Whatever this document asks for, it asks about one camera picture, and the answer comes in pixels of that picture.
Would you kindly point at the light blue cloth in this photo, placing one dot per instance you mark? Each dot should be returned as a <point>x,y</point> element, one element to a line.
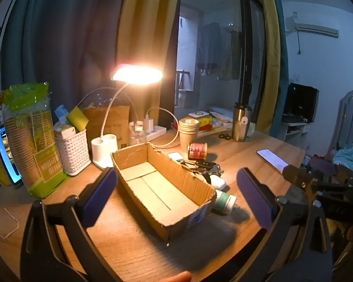
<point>348,155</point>

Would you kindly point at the red can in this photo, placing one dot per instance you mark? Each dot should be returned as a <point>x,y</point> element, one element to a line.
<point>197,150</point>

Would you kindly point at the red flat pack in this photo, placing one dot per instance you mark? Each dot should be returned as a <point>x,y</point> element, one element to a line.
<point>204,127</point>

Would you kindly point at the yellow green sponge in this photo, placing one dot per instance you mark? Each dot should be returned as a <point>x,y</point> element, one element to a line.
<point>76,119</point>

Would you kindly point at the stack of paper cups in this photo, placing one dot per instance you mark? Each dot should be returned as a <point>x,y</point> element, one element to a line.
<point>188,136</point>

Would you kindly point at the black window frame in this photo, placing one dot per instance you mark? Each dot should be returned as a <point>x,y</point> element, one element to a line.
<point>170,64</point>

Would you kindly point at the hanging clothes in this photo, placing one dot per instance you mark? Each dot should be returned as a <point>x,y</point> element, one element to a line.
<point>217,50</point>

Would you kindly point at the green white bottle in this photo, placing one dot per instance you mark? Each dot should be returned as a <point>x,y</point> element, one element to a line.
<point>225,202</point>

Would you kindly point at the white round-ringed device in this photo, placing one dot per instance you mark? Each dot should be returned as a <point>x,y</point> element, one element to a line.
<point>198,114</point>

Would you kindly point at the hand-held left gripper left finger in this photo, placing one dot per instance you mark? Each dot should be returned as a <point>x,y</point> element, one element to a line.
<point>101,194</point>

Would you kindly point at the blue white packet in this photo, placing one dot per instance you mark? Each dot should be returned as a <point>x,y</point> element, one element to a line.
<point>61,113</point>

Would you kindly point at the white plastic basket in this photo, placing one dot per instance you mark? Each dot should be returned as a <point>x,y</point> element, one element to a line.
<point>73,152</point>

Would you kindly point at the yellow tissue pack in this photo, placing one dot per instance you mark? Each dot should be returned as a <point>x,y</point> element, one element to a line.
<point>206,122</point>

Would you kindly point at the person's left hand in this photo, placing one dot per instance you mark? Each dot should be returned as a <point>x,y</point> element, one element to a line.
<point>176,277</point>

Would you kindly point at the flat smartphone with lit screen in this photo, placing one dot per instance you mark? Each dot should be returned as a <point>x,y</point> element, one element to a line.
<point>272,160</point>

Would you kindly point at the small white adapter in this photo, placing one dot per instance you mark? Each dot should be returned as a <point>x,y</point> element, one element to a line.
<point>175,156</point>

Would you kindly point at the white green small carton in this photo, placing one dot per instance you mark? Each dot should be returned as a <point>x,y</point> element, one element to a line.
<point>63,129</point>

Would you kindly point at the green pack of paper cups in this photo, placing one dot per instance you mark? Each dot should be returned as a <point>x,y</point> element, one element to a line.
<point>32,141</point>

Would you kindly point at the grey headboard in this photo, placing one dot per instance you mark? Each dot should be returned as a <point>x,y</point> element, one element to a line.
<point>351,108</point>

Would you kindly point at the white television stand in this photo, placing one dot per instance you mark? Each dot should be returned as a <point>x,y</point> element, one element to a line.
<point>297,133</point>

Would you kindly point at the purple seat cushion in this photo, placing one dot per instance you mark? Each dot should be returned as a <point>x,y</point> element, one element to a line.
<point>323,164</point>

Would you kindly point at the white plastic packets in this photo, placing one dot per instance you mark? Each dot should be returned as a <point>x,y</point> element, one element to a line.
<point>222,117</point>

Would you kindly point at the white desk lamp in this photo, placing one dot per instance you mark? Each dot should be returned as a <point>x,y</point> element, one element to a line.
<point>104,149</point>

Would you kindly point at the brown cardboard carton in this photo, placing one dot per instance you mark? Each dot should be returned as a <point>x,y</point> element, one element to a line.
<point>119,123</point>

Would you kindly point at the white air conditioner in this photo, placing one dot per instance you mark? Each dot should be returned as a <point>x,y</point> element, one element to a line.
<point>311,28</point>

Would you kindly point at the yellow curtain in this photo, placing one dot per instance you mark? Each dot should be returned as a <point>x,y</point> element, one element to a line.
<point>272,64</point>
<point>141,20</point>

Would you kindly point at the white thread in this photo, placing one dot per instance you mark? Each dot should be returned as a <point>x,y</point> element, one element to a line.
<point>13,226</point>

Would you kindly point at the black television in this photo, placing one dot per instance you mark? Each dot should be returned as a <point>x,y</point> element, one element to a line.
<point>301,102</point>

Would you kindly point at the clear plastic bottles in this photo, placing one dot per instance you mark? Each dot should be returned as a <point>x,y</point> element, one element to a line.
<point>137,136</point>

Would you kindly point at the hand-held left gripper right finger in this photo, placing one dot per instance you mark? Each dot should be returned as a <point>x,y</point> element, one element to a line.
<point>256,199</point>

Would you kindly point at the white power strip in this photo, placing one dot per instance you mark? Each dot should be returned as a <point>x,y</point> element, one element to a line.
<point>156,132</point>

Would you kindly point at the steel thermos flask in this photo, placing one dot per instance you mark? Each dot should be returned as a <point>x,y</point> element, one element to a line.
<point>240,123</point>

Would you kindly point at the cardboard box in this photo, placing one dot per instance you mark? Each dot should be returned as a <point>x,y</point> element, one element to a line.
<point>164,191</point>

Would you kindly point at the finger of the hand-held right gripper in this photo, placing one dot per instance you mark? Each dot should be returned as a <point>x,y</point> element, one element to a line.
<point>297,176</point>

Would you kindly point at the black scissors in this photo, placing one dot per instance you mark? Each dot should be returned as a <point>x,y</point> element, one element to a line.
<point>225,137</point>

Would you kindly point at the dark heavy curtain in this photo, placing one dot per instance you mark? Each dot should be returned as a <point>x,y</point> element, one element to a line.
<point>61,35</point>

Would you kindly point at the white charger plug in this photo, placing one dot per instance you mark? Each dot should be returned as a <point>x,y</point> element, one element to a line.
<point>148,123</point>

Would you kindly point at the teal curtain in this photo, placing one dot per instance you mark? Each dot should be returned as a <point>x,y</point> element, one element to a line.
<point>282,50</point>

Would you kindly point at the black car key with keys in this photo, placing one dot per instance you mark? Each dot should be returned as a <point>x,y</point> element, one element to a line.
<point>203,164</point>

